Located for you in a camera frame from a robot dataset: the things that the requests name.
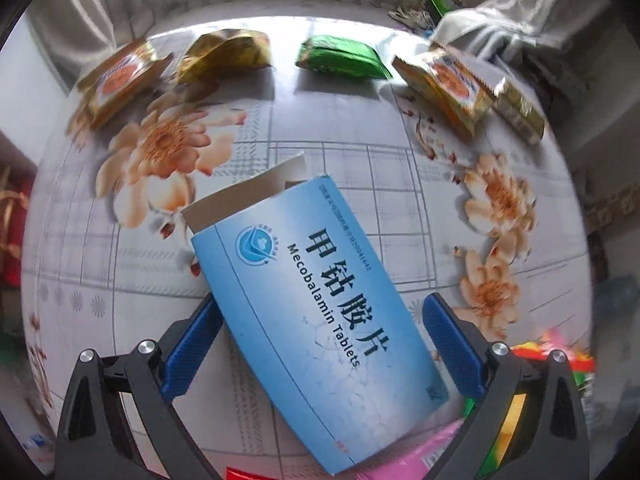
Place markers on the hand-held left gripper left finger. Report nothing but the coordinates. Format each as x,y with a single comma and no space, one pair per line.
192,345

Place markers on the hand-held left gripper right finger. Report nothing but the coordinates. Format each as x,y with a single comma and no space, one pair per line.
452,345

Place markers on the pink foil wrapper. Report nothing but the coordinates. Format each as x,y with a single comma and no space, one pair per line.
415,447

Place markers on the blue medicine box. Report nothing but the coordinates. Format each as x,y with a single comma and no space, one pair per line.
320,310

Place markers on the colourful striped wrapper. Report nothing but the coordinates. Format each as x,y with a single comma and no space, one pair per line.
575,360

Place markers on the red foil wrapper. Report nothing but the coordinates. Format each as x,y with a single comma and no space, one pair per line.
247,474

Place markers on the floral plaid tablecloth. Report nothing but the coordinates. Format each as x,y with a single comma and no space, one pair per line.
350,170

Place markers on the plain gold snack packet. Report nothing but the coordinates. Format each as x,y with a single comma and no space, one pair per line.
520,112

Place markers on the orange gold snack packet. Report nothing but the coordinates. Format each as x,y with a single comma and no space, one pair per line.
120,82
450,90

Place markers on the crumpled gold snack packet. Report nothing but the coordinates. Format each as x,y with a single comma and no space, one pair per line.
225,55

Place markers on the green snack packet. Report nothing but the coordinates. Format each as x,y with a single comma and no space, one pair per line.
340,57

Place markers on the grey curtain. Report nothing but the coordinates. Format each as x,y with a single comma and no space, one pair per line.
510,15

